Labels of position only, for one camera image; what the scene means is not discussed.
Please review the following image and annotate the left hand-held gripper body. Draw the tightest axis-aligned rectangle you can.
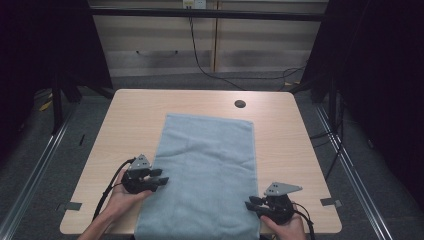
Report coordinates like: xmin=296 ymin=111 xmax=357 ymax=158
xmin=120 ymin=153 xmax=159 ymax=195

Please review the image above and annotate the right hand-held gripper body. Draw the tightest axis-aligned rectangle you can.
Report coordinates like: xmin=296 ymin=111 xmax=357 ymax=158
xmin=258 ymin=181 xmax=304 ymax=225

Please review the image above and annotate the light blue towel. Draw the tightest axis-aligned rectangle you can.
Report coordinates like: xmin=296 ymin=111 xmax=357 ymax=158
xmin=134 ymin=113 xmax=262 ymax=240

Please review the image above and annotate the person's left hand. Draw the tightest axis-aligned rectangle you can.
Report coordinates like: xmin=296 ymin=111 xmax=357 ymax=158
xmin=105 ymin=168 xmax=154 ymax=223

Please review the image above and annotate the person's right hand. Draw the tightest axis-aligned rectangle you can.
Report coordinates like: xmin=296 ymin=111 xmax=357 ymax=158
xmin=259 ymin=203 xmax=308 ymax=240

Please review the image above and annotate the grey tape piece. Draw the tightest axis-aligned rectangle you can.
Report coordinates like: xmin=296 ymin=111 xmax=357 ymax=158
xmin=64 ymin=201 xmax=83 ymax=212
xmin=320 ymin=197 xmax=343 ymax=208

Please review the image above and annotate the yellow strip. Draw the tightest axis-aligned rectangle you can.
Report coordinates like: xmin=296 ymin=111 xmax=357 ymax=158
xmin=38 ymin=99 xmax=54 ymax=113

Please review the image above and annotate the pale grey cabinet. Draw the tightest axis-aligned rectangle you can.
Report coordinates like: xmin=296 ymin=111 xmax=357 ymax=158
xmin=88 ymin=0 xmax=329 ymax=78

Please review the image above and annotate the black curtain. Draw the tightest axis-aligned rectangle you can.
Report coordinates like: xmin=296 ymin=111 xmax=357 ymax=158
xmin=301 ymin=0 xmax=424 ymax=203
xmin=0 ymin=0 xmax=113 ymax=161

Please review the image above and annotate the black horizontal bar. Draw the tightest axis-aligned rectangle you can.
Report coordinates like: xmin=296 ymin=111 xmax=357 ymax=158
xmin=89 ymin=7 xmax=326 ymax=23

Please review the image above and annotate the white power outlet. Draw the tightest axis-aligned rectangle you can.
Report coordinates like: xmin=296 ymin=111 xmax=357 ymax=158
xmin=182 ymin=0 xmax=208 ymax=10

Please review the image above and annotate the left hand-held gripper cable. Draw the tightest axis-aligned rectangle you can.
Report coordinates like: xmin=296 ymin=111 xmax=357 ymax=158
xmin=92 ymin=157 xmax=137 ymax=222

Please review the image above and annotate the hand-held gripper cable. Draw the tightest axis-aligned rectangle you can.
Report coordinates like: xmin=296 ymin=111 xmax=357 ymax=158
xmin=289 ymin=200 xmax=317 ymax=240
xmin=92 ymin=157 xmax=137 ymax=222

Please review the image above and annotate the right hand-held gripper cable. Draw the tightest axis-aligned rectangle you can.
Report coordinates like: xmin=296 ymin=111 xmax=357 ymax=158
xmin=289 ymin=200 xmax=317 ymax=240

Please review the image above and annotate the black floor cable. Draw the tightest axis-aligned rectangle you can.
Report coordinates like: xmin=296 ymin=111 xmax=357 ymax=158
xmin=309 ymin=96 xmax=347 ymax=180

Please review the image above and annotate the metal floor rail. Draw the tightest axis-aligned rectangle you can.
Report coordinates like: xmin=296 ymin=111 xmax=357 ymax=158
xmin=314 ymin=104 xmax=395 ymax=240
xmin=0 ymin=99 xmax=81 ymax=240

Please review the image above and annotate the black stand post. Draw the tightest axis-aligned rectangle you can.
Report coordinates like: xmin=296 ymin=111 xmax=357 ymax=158
xmin=51 ymin=76 xmax=64 ymax=136

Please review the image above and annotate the dark cabinet handle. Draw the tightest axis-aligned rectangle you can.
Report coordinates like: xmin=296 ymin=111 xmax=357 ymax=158
xmin=135 ymin=49 xmax=180 ymax=58

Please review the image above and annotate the black wall cable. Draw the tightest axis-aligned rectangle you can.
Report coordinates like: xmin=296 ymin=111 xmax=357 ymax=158
xmin=188 ymin=16 xmax=308 ymax=92

